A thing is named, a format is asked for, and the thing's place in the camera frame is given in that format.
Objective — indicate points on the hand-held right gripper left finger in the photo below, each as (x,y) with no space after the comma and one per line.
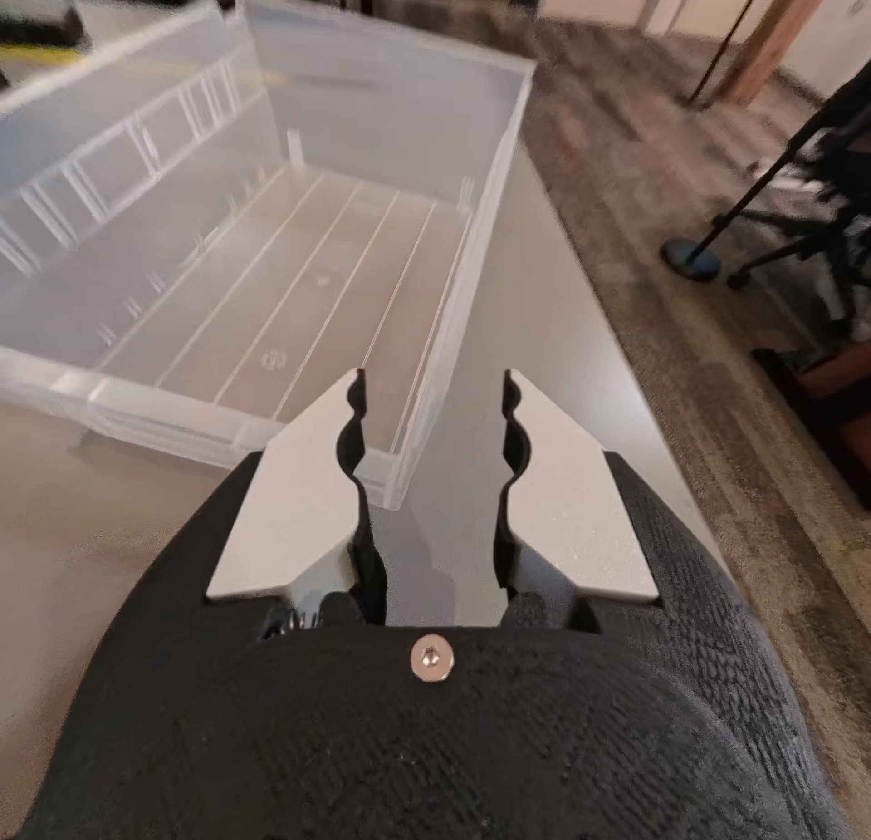
(292,513)

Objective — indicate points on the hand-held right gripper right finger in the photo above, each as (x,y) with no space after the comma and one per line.
(578,513)

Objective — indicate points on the large clear plastic bin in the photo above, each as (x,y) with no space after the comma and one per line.
(306,275)

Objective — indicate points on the dark brown object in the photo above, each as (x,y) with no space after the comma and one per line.
(823,411)

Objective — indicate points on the black tripod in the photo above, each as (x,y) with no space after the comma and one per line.
(691,258)

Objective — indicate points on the wooden post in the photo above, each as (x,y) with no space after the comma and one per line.
(776,37)

